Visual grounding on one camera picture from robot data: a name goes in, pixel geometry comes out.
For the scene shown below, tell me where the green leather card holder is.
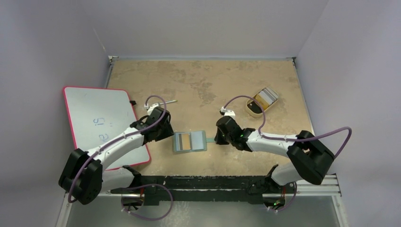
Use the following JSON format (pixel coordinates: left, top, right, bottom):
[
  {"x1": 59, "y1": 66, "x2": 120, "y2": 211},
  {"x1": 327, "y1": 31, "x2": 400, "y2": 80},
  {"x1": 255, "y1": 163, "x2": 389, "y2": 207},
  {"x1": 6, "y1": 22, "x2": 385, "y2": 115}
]
[{"x1": 173, "y1": 131, "x2": 215, "y2": 153}]

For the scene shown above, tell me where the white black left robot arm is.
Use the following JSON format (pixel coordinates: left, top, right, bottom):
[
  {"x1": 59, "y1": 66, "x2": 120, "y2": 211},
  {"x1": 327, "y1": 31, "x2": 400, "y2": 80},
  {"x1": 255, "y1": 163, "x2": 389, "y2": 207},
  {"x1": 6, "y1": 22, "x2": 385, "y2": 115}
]
[{"x1": 58, "y1": 106, "x2": 174, "y2": 205}]

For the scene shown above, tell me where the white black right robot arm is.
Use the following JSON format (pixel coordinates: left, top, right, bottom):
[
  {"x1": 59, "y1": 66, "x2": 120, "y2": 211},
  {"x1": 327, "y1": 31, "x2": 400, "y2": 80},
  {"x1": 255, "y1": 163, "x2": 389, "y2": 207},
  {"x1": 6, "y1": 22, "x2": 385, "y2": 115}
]
[{"x1": 214, "y1": 116, "x2": 335, "y2": 192}]

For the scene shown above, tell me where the beige oval card tray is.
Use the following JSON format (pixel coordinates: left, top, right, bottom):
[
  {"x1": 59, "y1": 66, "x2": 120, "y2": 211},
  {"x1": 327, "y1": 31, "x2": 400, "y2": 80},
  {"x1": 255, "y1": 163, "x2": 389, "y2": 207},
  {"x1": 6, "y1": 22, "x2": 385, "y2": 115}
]
[{"x1": 245, "y1": 90, "x2": 277, "y2": 118}]

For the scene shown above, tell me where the stack of grey cards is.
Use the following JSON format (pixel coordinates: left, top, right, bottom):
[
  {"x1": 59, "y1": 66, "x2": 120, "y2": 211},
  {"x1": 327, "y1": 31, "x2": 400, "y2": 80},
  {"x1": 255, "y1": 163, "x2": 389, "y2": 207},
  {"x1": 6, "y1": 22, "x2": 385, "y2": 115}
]
[{"x1": 254, "y1": 87, "x2": 279, "y2": 111}]

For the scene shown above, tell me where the white marker pen green cap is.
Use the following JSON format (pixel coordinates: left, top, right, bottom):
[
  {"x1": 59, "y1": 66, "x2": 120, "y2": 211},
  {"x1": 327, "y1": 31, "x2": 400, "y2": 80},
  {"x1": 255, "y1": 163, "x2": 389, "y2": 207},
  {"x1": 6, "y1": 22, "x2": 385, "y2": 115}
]
[{"x1": 166, "y1": 100, "x2": 178, "y2": 104}]

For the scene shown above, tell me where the pink framed whiteboard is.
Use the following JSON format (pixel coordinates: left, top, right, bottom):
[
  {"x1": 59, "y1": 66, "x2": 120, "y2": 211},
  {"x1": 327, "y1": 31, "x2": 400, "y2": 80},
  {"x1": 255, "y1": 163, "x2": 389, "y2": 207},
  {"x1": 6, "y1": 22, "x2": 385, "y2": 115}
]
[{"x1": 63, "y1": 87, "x2": 137, "y2": 151}]

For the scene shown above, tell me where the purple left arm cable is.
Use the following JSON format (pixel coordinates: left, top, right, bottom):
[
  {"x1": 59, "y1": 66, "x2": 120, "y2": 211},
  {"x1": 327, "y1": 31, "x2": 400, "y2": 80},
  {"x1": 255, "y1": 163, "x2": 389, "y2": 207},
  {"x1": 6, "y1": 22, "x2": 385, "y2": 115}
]
[{"x1": 67, "y1": 95, "x2": 167, "y2": 204}]

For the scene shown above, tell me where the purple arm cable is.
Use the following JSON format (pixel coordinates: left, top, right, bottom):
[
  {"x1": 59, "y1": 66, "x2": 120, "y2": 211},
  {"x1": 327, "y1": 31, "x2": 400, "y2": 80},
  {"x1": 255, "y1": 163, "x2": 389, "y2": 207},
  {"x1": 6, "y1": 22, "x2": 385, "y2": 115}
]
[
  {"x1": 67, "y1": 95, "x2": 167, "y2": 204},
  {"x1": 221, "y1": 95, "x2": 352, "y2": 159}
]

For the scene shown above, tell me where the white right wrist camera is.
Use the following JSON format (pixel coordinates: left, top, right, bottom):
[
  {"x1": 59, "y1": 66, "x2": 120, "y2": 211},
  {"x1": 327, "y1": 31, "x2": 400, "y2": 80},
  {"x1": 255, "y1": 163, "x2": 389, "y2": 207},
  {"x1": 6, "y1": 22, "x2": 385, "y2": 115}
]
[{"x1": 219, "y1": 107, "x2": 235, "y2": 119}]

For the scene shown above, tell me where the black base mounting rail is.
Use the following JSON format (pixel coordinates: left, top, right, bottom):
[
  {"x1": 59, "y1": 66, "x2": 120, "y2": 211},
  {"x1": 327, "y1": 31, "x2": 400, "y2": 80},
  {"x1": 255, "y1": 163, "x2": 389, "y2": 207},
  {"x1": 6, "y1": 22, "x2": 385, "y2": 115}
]
[{"x1": 111, "y1": 172, "x2": 295, "y2": 206}]

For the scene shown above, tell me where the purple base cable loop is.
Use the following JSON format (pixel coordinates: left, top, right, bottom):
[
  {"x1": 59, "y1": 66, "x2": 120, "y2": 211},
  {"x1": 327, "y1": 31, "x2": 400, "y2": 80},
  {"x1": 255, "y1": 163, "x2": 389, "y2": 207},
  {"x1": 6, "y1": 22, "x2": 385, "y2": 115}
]
[{"x1": 121, "y1": 183, "x2": 174, "y2": 222}]

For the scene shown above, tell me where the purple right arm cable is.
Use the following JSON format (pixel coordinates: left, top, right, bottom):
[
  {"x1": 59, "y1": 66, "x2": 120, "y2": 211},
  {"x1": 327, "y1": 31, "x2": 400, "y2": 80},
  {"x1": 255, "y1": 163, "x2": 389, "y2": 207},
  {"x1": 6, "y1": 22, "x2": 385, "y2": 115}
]
[{"x1": 221, "y1": 95, "x2": 352, "y2": 159}]

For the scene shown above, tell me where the aluminium extrusion frame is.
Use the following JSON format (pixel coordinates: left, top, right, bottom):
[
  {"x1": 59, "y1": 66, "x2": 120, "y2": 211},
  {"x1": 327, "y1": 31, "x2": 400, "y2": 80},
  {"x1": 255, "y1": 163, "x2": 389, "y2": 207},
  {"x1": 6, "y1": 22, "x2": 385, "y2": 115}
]
[{"x1": 56, "y1": 174, "x2": 342, "y2": 227}]

